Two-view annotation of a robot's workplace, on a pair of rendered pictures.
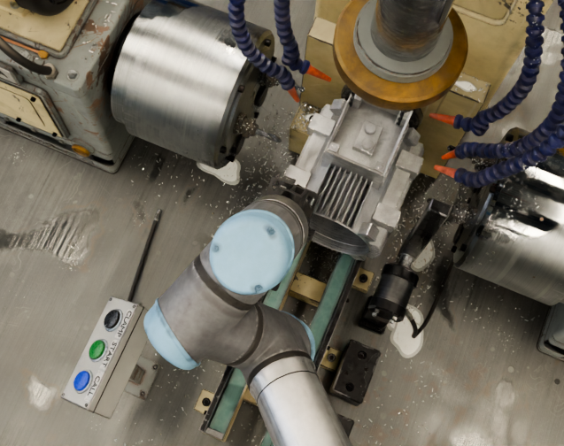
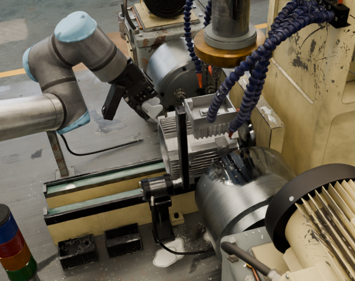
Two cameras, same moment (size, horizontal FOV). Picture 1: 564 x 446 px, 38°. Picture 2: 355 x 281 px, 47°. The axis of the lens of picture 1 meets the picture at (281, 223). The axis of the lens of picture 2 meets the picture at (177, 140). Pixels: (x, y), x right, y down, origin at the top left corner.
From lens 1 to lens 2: 1.00 m
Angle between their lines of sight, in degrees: 43
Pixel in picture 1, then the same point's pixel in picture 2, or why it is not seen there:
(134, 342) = not seen: hidden behind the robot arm
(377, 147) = not seen: hidden behind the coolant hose
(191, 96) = (166, 61)
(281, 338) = (64, 95)
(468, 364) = not seen: outside the picture
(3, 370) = (39, 140)
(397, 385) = (135, 270)
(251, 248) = (72, 19)
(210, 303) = (48, 39)
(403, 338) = (162, 255)
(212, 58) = (185, 53)
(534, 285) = (210, 222)
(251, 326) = (57, 74)
